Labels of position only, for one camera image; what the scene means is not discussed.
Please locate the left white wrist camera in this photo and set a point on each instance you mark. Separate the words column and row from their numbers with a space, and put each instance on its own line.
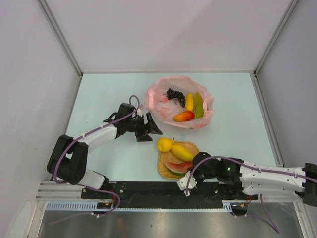
column 139, row 111

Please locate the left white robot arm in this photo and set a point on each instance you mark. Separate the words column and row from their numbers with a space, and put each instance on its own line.
column 68, row 161

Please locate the fake black grapes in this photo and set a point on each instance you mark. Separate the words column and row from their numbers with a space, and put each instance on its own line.
column 175, row 95

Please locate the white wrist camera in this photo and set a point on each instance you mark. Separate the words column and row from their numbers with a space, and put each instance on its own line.
column 186, row 183
column 139, row 111

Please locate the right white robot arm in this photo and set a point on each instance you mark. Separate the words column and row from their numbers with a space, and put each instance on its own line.
column 252, row 179

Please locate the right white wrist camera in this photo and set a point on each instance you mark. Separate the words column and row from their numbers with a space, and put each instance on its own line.
column 186, row 183

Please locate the yellow fake pear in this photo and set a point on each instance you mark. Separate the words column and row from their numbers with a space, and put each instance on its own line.
column 165, row 144

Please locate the yellow fake mango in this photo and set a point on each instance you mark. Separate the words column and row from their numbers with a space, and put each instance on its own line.
column 182, row 153

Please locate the fake watermelon slice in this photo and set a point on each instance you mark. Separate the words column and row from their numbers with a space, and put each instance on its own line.
column 179, row 169

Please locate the red-orange fake mango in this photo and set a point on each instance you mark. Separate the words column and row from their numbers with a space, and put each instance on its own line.
column 184, row 116

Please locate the pink plastic bag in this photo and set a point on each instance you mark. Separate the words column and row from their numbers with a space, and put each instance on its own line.
column 156, row 101

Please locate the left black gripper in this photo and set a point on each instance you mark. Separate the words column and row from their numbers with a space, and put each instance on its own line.
column 151, row 128

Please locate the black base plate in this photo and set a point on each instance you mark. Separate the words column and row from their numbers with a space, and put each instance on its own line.
column 167, row 195

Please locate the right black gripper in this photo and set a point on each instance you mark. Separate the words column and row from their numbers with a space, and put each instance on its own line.
column 199, row 182

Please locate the fake green starfruit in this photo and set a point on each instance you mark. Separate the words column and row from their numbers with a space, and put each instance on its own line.
column 198, row 104

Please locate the fake yellow banana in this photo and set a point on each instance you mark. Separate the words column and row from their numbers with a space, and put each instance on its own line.
column 189, row 102

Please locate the blue-white cable duct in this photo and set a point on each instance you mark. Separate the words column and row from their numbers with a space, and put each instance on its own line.
column 104, row 207

